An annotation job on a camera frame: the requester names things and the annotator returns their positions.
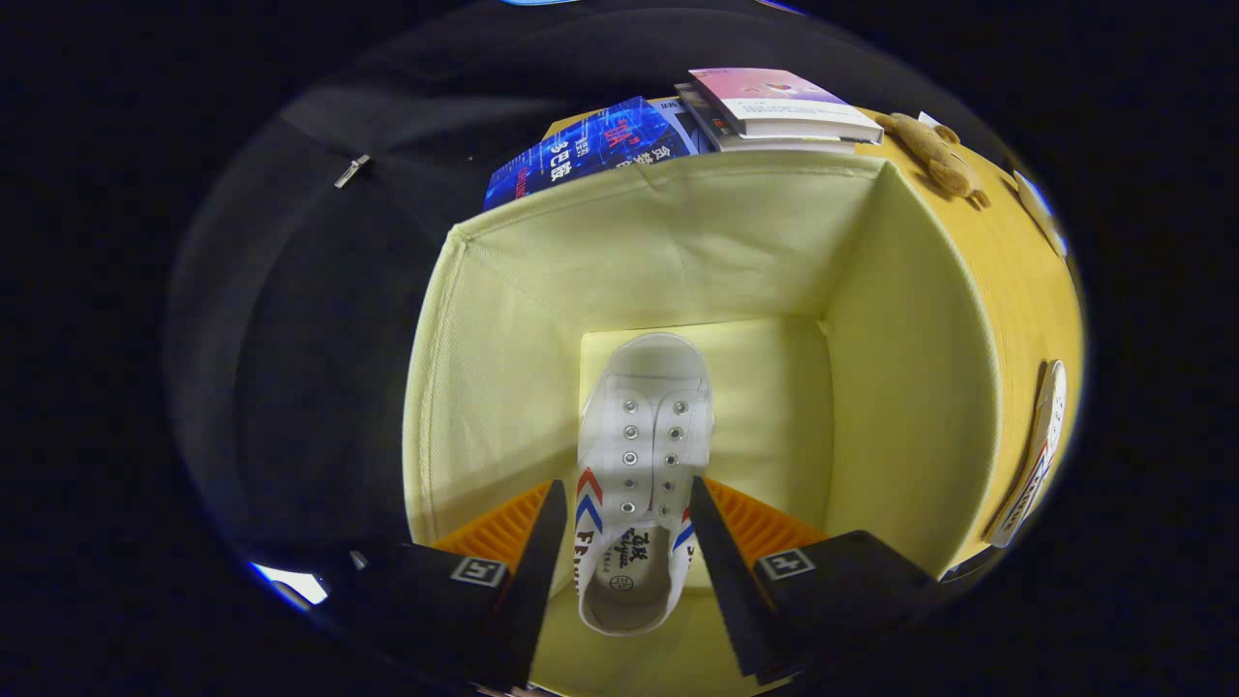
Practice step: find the brown plush toy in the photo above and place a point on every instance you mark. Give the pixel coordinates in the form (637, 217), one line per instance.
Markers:
(934, 155)

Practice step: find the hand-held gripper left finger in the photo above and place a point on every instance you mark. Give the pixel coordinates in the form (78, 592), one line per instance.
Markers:
(537, 581)

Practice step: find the white oval object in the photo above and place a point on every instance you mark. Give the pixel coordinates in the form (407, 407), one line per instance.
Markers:
(1038, 208)

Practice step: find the pink cover book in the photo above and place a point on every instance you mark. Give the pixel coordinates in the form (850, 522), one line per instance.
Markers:
(765, 92)

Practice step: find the silver metal clip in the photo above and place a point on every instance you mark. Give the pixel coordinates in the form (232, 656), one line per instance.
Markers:
(351, 170)

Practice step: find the computer monitor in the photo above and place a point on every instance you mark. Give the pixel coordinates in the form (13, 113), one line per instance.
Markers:
(295, 584)

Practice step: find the white canvas shoe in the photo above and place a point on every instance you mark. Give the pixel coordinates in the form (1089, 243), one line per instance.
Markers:
(1041, 455)
(644, 387)

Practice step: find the dark blue book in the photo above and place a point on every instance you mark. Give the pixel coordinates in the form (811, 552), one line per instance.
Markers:
(581, 150)

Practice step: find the grey cover book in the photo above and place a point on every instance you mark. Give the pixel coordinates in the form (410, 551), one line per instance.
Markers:
(710, 119)

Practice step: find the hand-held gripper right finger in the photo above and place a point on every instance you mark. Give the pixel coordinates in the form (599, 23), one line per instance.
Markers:
(726, 581)

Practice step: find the green fabric storage box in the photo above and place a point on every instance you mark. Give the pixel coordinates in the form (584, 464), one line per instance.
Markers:
(678, 242)

